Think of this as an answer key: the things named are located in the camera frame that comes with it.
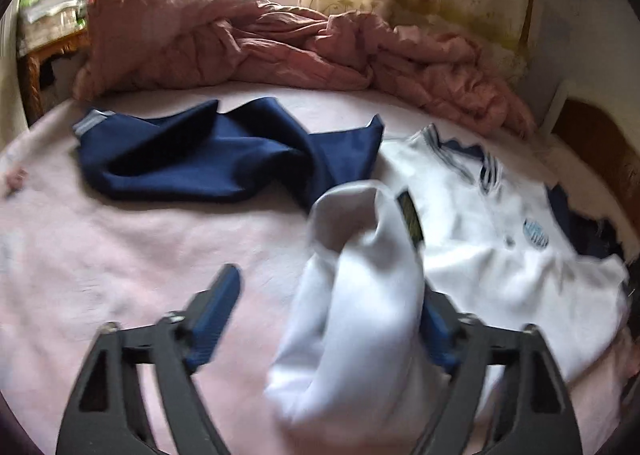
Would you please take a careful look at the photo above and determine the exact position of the white and navy jacket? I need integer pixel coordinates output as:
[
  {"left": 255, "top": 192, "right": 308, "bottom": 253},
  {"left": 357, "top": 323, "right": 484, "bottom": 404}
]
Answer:
[{"left": 72, "top": 96, "right": 632, "bottom": 441}]

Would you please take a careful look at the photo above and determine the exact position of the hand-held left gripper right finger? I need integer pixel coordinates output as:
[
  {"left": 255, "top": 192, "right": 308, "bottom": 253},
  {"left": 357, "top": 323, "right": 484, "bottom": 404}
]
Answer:
[{"left": 415, "top": 291, "right": 584, "bottom": 455}]

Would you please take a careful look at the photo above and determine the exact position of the carved wooden bedside table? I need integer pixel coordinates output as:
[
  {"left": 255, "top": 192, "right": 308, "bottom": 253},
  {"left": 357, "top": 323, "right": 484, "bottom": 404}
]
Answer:
[{"left": 20, "top": 27, "right": 91, "bottom": 120}]

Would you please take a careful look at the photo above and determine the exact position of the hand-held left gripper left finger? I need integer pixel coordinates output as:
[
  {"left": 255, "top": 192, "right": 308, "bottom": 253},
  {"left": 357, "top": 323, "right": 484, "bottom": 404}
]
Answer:
[{"left": 56, "top": 263, "right": 242, "bottom": 455}]

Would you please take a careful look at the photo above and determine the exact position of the stack of papers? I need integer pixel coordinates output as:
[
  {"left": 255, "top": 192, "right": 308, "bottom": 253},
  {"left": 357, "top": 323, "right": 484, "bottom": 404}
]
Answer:
[{"left": 20, "top": 0, "right": 88, "bottom": 38}]

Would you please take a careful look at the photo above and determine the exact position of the wooden headboard with white frame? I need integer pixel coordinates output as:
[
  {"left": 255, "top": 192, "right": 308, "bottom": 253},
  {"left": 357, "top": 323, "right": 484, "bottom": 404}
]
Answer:
[{"left": 542, "top": 82, "right": 640, "bottom": 241}]

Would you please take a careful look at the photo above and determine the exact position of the pink quilt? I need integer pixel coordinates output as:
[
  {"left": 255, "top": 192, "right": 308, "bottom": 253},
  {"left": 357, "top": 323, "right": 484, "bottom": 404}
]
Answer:
[{"left": 72, "top": 0, "right": 536, "bottom": 136}]

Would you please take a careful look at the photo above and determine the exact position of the bed with pink sheet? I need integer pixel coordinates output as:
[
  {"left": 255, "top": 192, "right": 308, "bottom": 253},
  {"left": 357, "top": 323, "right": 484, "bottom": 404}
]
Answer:
[{"left": 0, "top": 80, "right": 640, "bottom": 455}]

